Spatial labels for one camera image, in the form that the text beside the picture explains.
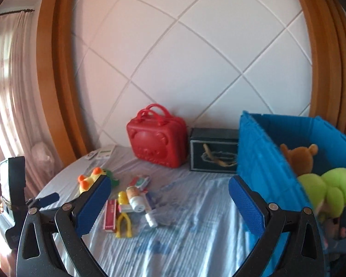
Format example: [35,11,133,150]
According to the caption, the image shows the pale pink curtain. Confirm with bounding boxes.
[0,9,64,202]

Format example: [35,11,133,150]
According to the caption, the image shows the brown bottle white cap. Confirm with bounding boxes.
[126,187,146,212]

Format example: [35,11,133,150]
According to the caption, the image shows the brown bear plush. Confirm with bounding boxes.
[280,144,319,176]

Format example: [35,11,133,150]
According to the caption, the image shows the dark curtain rod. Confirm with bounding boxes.
[0,9,35,17]

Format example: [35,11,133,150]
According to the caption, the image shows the black gift box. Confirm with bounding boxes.
[189,127,239,174]

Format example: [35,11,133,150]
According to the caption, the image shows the yellow duck plush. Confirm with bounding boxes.
[77,167,120,198]

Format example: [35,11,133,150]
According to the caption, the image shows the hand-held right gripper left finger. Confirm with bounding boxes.
[16,175,112,277]

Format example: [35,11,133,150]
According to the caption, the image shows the green plush toy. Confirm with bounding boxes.
[298,167,346,223]

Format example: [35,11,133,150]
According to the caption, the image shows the white padded headboard panel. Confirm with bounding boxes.
[72,0,313,162]

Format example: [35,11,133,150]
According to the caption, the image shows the small white bottle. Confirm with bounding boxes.
[145,209,158,228]

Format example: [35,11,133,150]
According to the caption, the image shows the blue plastic crate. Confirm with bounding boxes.
[237,111,346,277]

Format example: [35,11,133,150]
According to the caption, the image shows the white flat device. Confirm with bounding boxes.
[96,144,117,160]

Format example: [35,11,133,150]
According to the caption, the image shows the white plastic bag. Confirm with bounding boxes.
[31,141,52,168]

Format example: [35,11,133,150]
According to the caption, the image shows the yellow plastic tongs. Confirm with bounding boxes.
[115,191,134,238]

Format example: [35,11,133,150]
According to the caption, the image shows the red bear suitcase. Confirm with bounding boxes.
[126,104,188,168]

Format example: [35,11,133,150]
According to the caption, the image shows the light blue striped bed sheet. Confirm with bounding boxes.
[35,144,277,277]

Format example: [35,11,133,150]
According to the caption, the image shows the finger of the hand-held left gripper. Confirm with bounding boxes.
[27,193,60,208]

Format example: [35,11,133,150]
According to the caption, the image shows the long red box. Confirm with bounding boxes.
[103,199,119,233]

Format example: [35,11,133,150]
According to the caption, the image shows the wooden headboard post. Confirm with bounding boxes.
[290,0,346,139]
[36,0,88,168]

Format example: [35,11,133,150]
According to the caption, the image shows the pink pig plush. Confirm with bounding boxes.
[320,208,346,247]

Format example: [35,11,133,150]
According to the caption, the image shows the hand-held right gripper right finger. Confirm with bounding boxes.
[228,175,325,277]

